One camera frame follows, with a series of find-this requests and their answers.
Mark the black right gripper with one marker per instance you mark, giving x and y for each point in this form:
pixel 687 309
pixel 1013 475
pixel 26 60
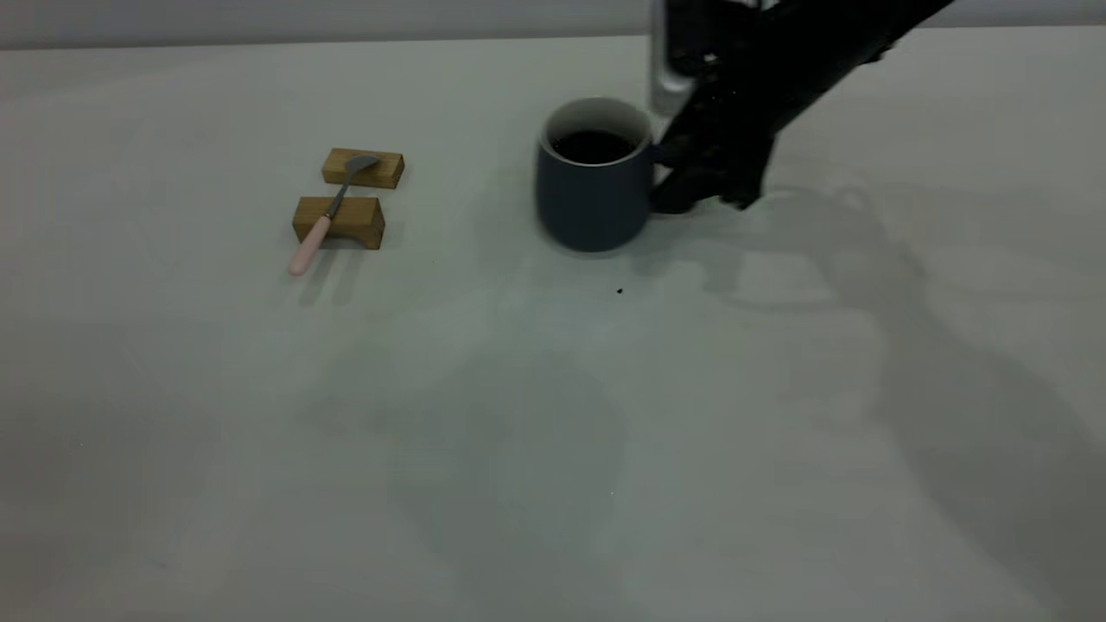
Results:
pixel 734 130

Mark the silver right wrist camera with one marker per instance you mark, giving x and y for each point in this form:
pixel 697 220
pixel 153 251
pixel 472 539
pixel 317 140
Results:
pixel 667 60

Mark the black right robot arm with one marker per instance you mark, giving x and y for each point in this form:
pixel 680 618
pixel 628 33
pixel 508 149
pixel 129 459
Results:
pixel 851 39

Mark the arched wooden block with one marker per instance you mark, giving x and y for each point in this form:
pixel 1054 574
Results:
pixel 354 219

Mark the flat rectangular wooden block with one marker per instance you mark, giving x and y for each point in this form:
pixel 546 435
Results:
pixel 384 170

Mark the dark grey ceramic mug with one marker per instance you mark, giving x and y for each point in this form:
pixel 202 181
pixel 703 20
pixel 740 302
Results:
pixel 592 207

